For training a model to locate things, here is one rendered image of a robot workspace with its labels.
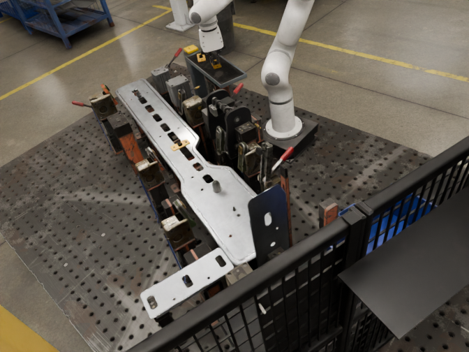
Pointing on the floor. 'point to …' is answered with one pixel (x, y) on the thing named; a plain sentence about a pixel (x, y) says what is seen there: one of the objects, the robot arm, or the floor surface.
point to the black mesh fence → (208, 316)
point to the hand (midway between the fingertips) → (214, 59)
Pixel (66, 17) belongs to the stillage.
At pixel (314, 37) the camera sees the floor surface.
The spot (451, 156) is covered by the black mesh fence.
